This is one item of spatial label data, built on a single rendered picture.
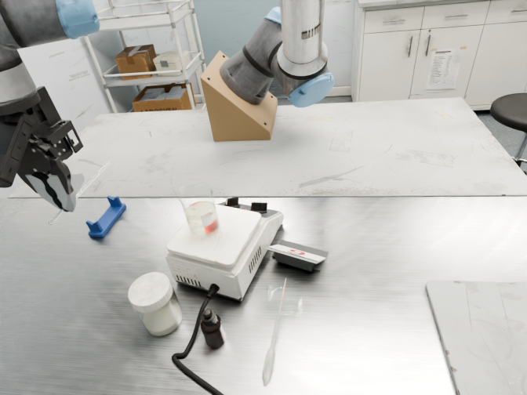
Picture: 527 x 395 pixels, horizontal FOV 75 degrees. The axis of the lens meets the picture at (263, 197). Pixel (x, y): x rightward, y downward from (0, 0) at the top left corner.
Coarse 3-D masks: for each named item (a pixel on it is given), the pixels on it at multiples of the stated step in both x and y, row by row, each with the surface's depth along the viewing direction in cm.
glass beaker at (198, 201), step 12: (180, 192) 53; (192, 192) 54; (204, 192) 54; (192, 204) 50; (204, 204) 50; (192, 216) 51; (204, 216) 51; (216, 216) 54; (192, 228) 53; (204, 228) 53; (216, 228) 54
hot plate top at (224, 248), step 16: (224, 208) 59; (224, 224) 56; (240, 224) 56; (256, 224) 55; (176, 240) 54; (192, 240) 54; (208, 240) 54; (224, 240) 53; (240, 240) 53; (192, 256) 51; (208, 256) 51; (224, 256) 50
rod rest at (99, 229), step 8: (112, 200) 75; (112, 208) 76; (120, 208) 75; (104, 216) 74; (112, 216) 73; (88, 224) 69; (96, 224) 68; (104, 224) 72; (112, 224) 72; (88, 232) 70; (96, 232) 70; (104, 232) 70
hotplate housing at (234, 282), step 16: (272, 224) 61; (256, 240) 56; (272, 240) 62; (176, 256) 54; (240, 256) 53; (256, 256) 56; (176, 272) 55; (192, 272) 53; (208, 272) 52; (224, 272) 51; (240, 272) 51; (208, 288) 55; (224, 288) 53; (240, 288) 52
